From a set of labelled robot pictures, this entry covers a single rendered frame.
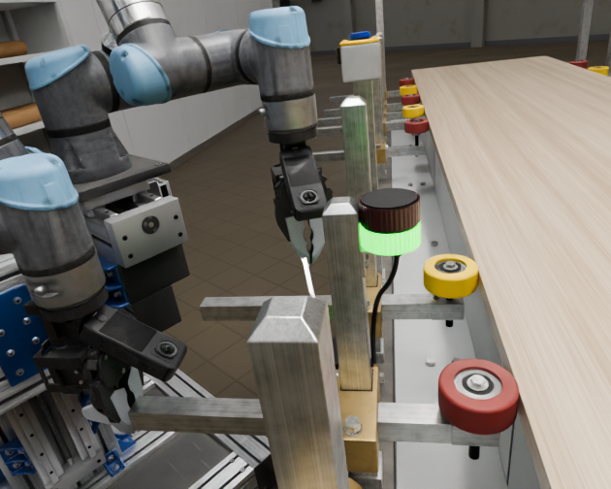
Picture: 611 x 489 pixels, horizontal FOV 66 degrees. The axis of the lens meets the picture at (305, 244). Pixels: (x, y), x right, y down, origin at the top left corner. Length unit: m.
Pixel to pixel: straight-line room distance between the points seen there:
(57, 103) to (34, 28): 2.74
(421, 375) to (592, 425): 0.49
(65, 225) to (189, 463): 1.04
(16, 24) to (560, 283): 3.55
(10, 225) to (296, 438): 0.36
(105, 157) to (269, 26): 0.47
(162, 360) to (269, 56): 0.39
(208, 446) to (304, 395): 1.25
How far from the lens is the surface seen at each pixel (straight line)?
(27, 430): 1.25
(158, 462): 1.50
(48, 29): 3.64
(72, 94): 0.98
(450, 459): 0.85
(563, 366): 0.60
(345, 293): 0.50
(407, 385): 0.95
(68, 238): 0.53
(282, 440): 0.27
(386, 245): 0.46
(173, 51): 0.66
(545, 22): 13.25
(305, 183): 0.64
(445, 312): 0.77
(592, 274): 0.77
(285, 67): 0.64
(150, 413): 0.64
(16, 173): 0.51
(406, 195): 0.47
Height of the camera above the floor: 1.27
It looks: 26 degrees down
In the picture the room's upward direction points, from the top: 8 degrees counter-clockwise
